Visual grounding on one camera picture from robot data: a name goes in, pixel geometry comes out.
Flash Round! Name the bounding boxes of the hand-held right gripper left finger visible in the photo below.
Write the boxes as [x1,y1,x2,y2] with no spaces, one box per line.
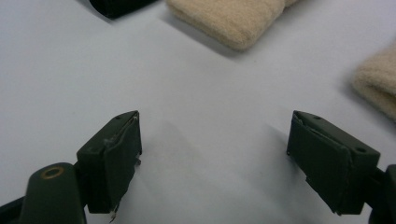
[76,110,143,224]

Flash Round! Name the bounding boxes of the black cloth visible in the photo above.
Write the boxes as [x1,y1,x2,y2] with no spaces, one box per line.
[89,0,161,19]

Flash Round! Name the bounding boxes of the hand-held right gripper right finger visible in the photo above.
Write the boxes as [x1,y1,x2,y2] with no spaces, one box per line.
[286,109,381,217]

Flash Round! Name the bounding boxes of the beige fleece cloth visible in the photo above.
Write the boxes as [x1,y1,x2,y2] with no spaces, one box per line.
[351,39,396,122]
[164,0,302,52]

